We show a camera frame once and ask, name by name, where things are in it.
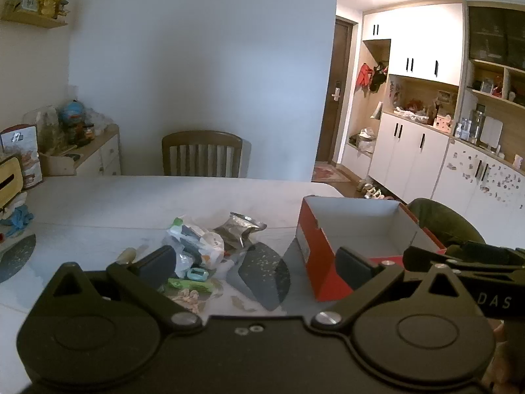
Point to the white rounded panel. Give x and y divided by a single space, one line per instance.
490 131

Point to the blue gloves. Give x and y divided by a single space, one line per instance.
18 218

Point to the wooden wall shelf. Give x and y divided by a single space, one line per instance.
33 19

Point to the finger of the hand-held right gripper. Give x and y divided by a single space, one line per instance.
480 250
426 257

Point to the person's right hand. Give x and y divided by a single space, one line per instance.
501 334

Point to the red shoe box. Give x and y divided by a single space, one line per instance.
311 271

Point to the clear plastic bag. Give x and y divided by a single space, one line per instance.
180 236

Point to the clear bottles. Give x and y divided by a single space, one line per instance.
463 129

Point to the dark hanging garment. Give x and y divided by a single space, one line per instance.
379 77

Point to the tan small object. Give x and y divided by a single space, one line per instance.
127 255

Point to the patterned door rug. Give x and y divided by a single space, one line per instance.
330 173

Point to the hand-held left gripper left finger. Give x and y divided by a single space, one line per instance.
158 264

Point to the brown entrance door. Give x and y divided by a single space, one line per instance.
338 90

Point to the white printed standing bag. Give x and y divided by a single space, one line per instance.
24 152

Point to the silver foil packet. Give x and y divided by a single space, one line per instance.
238 230

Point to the white packet with orange print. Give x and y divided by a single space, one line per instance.
211 248

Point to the blue globe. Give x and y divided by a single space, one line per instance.
71 113

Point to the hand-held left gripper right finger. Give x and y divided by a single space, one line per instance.
352 270

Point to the teal small case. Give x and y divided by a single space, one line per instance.
197 274

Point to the white wall cabinet unit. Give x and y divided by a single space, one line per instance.
410 152

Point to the red hanging garment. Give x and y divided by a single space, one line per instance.
363 76

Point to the dark speckled place mat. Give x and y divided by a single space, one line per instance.
16 254
262 273

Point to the white wooden sideboard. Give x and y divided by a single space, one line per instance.
102 154

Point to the yellow tissue box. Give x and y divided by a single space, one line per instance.
8 180

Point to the wooden tray box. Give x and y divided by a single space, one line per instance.
57 165

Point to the green packet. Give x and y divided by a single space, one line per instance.
184 285

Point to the green upholstered chair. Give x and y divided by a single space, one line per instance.
447 218

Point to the row of shoes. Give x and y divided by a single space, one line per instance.
373 191

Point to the wooden chair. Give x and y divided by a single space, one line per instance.
201 152

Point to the dark jar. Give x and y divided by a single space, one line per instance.
88 130

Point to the beige dried bits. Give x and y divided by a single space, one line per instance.
189 296

